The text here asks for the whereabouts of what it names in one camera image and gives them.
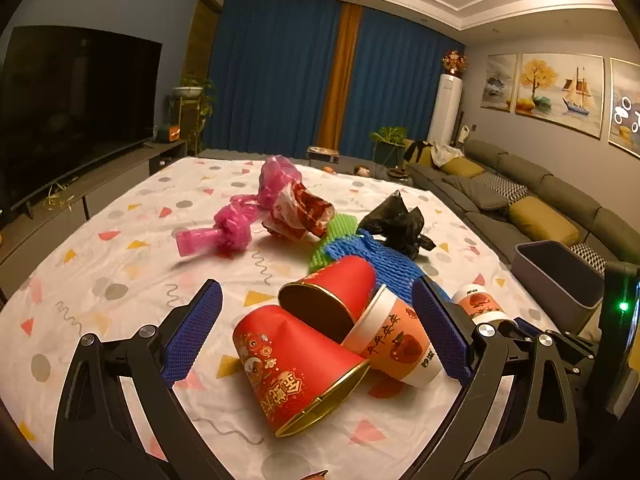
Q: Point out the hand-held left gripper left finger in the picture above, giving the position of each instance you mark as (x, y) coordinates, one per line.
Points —
(195, 330)

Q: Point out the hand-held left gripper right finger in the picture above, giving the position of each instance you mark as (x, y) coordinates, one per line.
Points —
(440, 330)

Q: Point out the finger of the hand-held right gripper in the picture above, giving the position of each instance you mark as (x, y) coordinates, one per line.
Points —
(577, 347)

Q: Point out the orange and white paper cup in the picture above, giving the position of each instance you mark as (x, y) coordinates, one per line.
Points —
(395, 340)

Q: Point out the grey plastic bin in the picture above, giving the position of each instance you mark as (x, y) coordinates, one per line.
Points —
(550, 280)

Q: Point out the large red printed paper cup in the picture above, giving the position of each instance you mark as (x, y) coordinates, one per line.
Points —
(285, 360)

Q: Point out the red paper cup gold rim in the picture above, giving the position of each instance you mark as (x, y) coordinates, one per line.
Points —
(345, 280)

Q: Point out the black plastic bag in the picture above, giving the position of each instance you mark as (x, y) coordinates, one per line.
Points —
(395, 222)

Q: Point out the small orange white paper cup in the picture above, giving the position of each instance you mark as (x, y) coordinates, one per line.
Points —
(480, 305)

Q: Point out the blue foam fruit net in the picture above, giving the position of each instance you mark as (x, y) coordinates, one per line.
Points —
(390, 265)

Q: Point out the black white patterned cushion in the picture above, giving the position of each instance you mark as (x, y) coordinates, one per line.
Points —
(590, 257)
(505, 184)

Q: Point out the white patterned tablecloth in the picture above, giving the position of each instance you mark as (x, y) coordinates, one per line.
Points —
(125, 260)

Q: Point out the pink plastic bag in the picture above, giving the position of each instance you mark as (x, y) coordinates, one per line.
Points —
(235, 225)

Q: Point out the large yellow cushion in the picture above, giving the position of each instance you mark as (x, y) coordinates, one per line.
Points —
(542, 220)

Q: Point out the grey cushion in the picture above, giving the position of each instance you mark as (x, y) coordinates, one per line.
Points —
(475, 194)

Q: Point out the green foam fruit net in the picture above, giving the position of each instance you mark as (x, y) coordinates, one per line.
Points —
(335, 232)

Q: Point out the red and white plastic bag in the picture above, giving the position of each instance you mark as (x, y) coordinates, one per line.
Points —
(300, 210)

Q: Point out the grey sofa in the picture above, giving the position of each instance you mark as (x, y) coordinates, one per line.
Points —
(565, 185)

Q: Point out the small yellow cushion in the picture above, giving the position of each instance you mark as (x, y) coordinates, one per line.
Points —
(462, 166)

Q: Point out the white cloth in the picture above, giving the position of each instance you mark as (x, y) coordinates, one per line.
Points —
(447, 154)

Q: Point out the grey television cabinet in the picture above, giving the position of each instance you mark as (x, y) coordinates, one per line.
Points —
(120, 170)

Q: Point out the small figurine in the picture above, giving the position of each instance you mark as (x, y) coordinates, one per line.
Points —
(362, 170)

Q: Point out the green plant in dark pot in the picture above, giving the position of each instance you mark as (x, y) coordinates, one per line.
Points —
(389, 152)

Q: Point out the patterned tray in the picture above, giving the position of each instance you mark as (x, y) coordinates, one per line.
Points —
(323, 152)

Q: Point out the white standing air conditioner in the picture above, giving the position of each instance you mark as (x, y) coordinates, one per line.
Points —
(445, 110)

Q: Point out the framed painting with white shapes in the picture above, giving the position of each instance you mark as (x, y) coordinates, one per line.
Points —
(626, 110)

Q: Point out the trailing plant in white pot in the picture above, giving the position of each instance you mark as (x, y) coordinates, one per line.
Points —
(192, 92)

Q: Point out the black flat television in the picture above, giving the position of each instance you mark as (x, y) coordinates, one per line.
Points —
(75, 110)

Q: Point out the small grey framed painting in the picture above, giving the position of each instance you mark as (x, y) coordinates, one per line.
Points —
(499, 82)

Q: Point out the wide sailboat framed painting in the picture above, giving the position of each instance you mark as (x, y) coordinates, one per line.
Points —
(560, 92)

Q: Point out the wide blue curtain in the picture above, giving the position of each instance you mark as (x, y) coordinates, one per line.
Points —
(270, 75)

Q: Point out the orange flower ornament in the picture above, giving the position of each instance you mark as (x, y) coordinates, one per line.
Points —
(454, 62)

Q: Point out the orange curtain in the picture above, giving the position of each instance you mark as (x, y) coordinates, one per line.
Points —
(342, 75)

